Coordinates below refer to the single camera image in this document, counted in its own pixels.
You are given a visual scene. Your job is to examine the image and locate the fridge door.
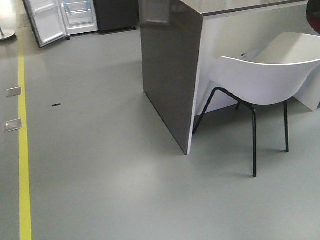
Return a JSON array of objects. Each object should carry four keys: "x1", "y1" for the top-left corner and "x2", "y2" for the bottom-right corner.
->
[{"x1": 23, "y1": 0, "x2": 69, "y2": 48}]

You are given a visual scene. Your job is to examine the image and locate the grey kitchen island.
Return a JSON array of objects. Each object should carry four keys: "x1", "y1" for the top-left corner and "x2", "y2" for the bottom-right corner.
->
[{"x1": 139, "y1": 0, "x2": 313, "y2": 154}]

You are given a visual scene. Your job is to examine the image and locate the white chair black legs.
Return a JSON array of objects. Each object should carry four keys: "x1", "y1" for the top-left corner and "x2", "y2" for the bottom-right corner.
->
[{"x1": 193, "y1": 32, "x2": 320, "y2": 177}]

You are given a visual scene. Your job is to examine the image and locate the metal floor plate far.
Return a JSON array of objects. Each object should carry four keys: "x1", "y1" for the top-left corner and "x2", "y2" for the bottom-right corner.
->
[{"x1": 6, "y1": 86, "x2": 22, "y2": 98}]

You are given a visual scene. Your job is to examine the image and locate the metal floor plate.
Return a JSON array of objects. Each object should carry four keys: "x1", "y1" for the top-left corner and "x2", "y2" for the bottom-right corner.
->
[
  {"x1": 6, "y1": 86, "x2": 22, "y2": 98},
  {"x1": 4, "y1": 118, "x2": 22, "y2": 133}
]

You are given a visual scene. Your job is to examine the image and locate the metal floor plate near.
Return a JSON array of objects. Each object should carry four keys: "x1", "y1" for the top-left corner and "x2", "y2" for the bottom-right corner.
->
[{"x1": 4, "y1": 118, "x2": 22, "y2": 133}]

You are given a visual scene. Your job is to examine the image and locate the silver floor lamp stand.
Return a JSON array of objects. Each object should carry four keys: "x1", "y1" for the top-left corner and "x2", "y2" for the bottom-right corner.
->
[{"x1": 0, "y1": 27, "x2": 16, "y2": 41}]

